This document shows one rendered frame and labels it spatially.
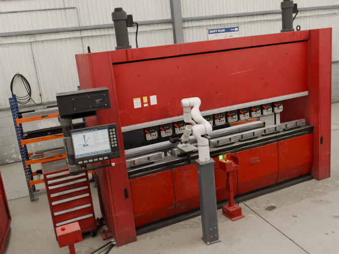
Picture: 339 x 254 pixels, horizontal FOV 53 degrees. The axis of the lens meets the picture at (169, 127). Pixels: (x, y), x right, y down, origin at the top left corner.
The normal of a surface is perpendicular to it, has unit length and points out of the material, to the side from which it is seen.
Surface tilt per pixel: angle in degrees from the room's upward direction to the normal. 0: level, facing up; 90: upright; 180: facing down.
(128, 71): 90
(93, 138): 90
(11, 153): 90
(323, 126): 90
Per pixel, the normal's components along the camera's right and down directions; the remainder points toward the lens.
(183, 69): 0.40, 0.18
